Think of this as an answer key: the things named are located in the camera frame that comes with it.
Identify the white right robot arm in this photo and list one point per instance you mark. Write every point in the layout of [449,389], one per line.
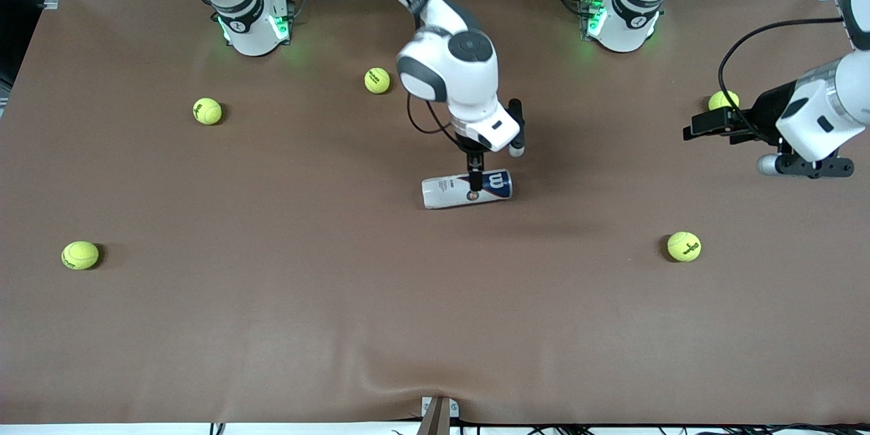
[448,68]

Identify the grey metal camera bracket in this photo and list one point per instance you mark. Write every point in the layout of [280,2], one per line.
[438,414]

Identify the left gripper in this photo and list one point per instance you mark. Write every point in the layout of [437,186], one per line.
[768,111]

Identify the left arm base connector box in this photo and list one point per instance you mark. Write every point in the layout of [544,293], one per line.
[593,19]

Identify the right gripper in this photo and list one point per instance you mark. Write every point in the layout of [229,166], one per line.
[474,162]

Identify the white blue tennis ball can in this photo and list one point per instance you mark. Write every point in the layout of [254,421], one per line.
[448,192]

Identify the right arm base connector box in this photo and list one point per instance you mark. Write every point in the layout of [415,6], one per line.
[280,26]

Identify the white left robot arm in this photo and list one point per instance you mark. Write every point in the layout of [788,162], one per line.
[632,20]

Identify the yellow-green tennis ball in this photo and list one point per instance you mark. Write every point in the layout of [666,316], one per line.
[80,255]
[377,80]
[684,246]
[720,100]
[207,111]

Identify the brown table mat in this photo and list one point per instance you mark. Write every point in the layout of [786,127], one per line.
[435,299]

